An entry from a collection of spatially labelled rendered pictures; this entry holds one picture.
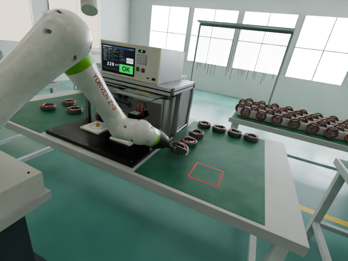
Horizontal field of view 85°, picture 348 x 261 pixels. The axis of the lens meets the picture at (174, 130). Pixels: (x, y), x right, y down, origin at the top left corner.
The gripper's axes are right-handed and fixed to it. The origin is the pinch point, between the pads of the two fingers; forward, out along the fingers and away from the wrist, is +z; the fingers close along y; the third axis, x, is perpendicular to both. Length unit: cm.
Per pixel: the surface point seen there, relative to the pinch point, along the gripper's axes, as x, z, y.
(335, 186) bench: 25, 90, 81
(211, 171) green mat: -3.0, 5.3, 21.5
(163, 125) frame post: 7.9, -2.9, -15.0
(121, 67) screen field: 29, -22, -51
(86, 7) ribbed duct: 81, -14, -159
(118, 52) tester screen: 36, -27, -54
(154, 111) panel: 14.7, 6.1, -35.2
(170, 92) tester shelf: 26.6, -11.6, -14.4
